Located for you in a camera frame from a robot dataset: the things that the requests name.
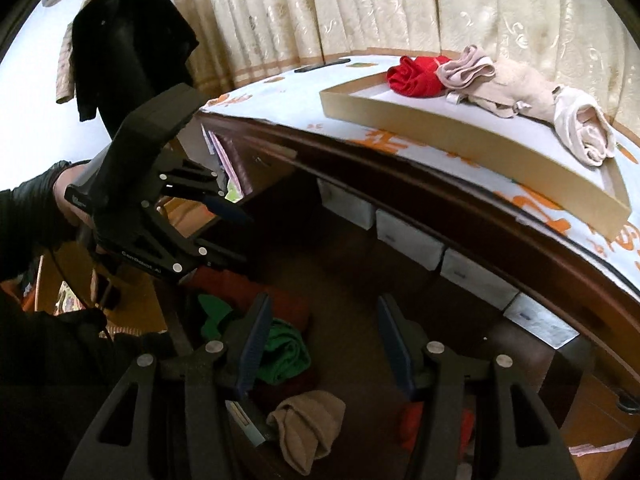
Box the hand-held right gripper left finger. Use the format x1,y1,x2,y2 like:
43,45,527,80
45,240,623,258
62,292,275,480

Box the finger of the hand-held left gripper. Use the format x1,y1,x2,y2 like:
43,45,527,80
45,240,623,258
184,244,250,274
150,160,257,224

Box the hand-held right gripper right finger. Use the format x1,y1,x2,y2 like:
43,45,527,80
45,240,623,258
377,294,583,480

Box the green underwear black waistband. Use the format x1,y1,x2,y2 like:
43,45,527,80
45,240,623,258
197,292,236,341
257,320,313,386

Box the dark red underwear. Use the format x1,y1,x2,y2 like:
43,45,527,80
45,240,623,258
185,267,311,331

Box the dark wooden drawer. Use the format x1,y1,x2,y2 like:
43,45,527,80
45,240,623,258
165,170,586,480

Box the shallow cardboard tray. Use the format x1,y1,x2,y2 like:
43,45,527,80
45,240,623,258
320,71,632,242

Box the pink underwear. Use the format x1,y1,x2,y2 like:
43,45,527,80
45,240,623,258
436,45,497,92

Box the beige strappy underwear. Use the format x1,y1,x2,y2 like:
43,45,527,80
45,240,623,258
447,57,563,120

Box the cream socks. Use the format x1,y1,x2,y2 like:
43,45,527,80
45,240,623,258
552,86,618,167

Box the person's left forearm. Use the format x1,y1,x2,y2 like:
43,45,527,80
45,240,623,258
0,160,76,283

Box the person's left hand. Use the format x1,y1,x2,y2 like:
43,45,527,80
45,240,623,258
51,166,97,233

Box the colourful printed papers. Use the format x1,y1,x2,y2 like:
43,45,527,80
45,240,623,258
201,125,247,202

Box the small white packet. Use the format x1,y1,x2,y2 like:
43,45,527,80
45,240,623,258
225,400,272,447

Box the white cardboard box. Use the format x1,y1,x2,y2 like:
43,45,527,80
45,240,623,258
441,249,521,311
317,180,376,231
504,292,581,348
376,209,446,271

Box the black hanging jacket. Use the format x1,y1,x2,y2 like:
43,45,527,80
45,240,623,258
70,0,201,133

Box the beige hanging garment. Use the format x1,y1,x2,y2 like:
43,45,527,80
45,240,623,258
54,25,77,106

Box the person's black jacket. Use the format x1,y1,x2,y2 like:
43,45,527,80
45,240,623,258
0,287,181,480

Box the pink paper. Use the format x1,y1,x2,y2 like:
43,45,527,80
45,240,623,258
570,437,637,459

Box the cream patterned curtain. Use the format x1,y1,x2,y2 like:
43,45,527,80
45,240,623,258
167,0,640,136

